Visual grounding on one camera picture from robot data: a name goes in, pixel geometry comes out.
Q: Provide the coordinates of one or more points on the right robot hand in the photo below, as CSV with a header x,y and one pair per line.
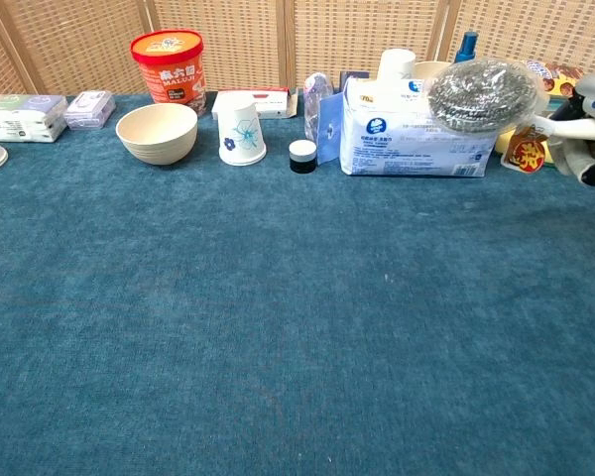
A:
x,y
570,154

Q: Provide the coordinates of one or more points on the dark blue printed box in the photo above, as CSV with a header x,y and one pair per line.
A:
x,y
353,77

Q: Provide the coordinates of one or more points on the white green box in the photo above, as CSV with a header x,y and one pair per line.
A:
x,y
20,116

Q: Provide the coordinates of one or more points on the white blue wipes pack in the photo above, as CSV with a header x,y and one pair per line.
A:
x,y
401,149

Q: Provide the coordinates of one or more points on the wicker folding screen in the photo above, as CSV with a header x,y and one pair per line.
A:
x,y
253,44

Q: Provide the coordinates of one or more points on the stacked white paper cups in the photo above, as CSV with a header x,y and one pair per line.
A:
x,y
395,64

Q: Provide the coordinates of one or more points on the clear plastic water bottle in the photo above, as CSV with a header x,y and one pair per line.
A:
x,y
315,99

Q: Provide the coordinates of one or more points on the red instant noodle tub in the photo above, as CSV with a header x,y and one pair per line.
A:
x,y
168,74

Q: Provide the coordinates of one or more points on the teal tablecloth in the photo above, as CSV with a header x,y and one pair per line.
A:
x,y
302,322

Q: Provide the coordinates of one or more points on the beige bowl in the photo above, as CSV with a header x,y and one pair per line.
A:
x,y
429,69
156,136

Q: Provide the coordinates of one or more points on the small purple clear box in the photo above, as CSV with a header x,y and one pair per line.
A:
x,y
89,110

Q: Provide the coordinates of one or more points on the flat red white box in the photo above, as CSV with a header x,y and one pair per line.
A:
x,y
270,101

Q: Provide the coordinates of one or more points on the small black jar white lid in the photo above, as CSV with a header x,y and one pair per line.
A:
x,y
303,156

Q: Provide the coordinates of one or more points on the paper cup blue flower print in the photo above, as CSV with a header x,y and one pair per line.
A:
x,y
240,136

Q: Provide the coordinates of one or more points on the blue spray bottle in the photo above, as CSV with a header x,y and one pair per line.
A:
x,y
468,44

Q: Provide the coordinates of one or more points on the brown cookie box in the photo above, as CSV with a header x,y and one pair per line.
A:
x,y
560,77

